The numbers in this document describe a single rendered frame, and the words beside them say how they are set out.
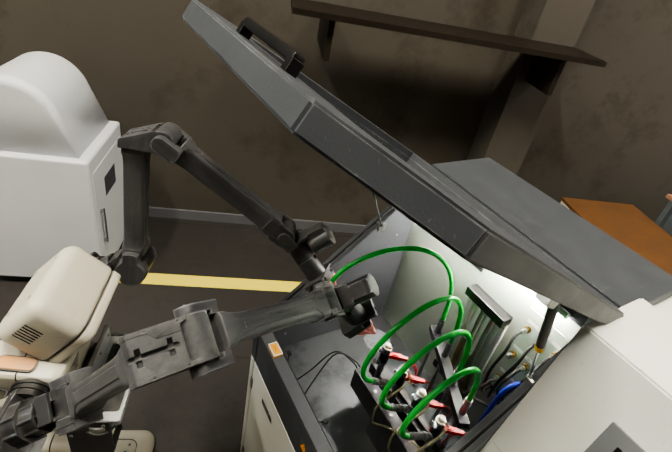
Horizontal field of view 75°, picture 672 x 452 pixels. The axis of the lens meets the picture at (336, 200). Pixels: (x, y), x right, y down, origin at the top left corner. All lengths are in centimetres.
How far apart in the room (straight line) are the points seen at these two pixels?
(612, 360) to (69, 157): 241
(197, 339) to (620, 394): 75
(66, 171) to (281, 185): 147
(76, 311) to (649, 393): 110
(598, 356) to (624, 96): 310
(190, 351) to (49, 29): 275
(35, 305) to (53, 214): 178
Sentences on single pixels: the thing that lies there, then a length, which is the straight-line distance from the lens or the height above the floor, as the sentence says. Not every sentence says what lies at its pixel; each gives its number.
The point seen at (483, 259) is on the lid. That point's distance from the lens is 48.
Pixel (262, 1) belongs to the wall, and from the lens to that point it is 293.
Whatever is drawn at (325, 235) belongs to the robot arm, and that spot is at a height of 142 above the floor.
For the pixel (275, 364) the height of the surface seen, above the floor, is 95.
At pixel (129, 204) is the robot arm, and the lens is 122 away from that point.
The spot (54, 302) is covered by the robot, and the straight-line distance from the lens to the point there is 107.
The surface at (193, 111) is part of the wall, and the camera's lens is 317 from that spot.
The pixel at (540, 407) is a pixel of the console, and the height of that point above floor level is 135.
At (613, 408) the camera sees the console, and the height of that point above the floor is 146.
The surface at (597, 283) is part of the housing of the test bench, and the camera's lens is 125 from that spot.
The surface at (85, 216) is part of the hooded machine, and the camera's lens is 276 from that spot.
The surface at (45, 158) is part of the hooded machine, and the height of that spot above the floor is 88.
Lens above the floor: 211
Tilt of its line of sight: 31 degrees down
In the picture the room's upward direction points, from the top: 12 degrees clockwise
